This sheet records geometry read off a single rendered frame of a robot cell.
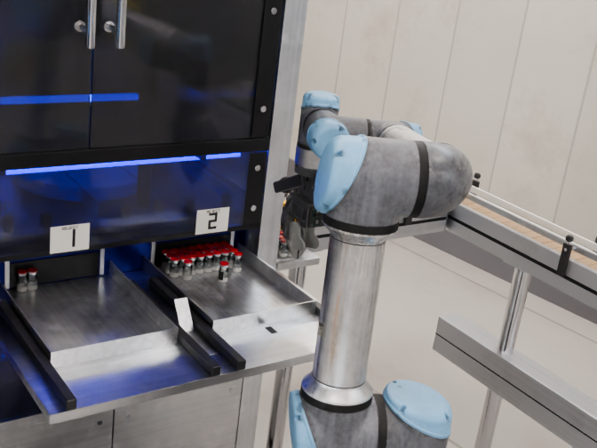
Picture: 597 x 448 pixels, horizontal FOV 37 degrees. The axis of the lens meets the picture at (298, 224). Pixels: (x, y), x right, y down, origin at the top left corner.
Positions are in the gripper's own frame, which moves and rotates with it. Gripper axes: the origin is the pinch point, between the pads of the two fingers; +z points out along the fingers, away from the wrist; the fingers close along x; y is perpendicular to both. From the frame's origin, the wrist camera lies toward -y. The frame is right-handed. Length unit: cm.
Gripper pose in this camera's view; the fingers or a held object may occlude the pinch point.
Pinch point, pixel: (295, 252)
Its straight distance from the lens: 189.7
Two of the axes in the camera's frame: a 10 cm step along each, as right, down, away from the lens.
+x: 8.2, -1.1, 5.6
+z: -1.2, 9.3, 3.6
